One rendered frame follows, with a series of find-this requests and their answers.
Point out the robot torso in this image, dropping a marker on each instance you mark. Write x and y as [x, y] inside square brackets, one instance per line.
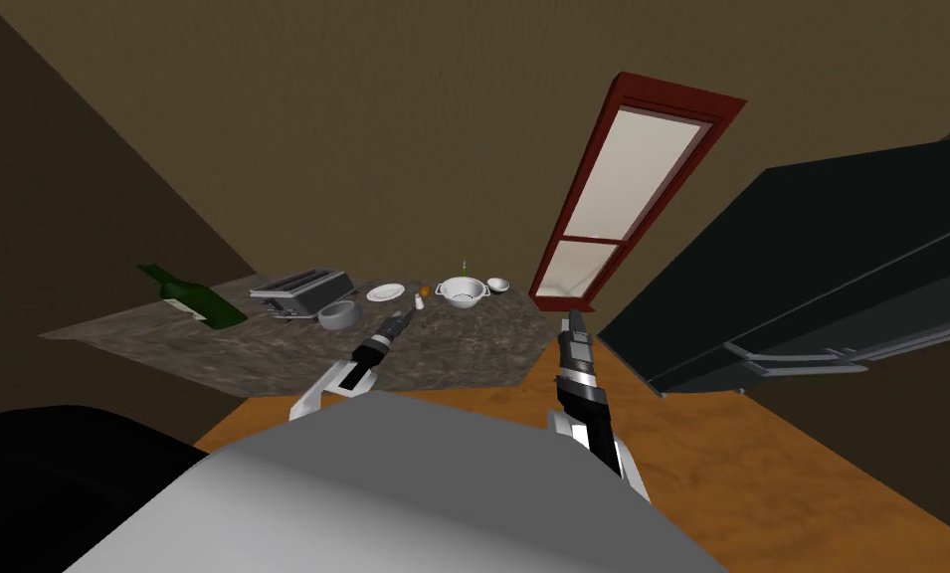
[395, 493]

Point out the green glass bottle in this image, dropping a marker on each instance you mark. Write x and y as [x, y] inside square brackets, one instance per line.
[200, 302]

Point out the black fridge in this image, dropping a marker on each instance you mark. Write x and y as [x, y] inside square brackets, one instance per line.
[809, 270]

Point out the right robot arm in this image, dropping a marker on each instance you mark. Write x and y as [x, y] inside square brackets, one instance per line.
[586, 414]

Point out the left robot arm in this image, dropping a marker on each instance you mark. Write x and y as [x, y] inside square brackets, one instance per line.
[347, 378]

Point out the grey toaster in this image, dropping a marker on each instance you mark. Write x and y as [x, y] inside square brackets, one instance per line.
[303, 292]

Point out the small white bowl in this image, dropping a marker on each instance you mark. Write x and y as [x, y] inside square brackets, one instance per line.
[497, 285]

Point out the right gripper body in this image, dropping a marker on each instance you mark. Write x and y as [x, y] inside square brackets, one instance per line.
[575, 350]

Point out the red framed window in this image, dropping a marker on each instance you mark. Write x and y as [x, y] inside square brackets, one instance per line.
[634, 175]

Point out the white plate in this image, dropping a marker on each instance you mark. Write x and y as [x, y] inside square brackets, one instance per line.
[385, 292]

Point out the grey bowl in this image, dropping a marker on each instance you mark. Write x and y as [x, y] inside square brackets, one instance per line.
[339, 315]

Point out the white salt shaker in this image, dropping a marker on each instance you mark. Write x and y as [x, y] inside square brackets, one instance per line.
[419, 302]

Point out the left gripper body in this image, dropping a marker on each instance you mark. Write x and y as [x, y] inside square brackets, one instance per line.
[395, 324]

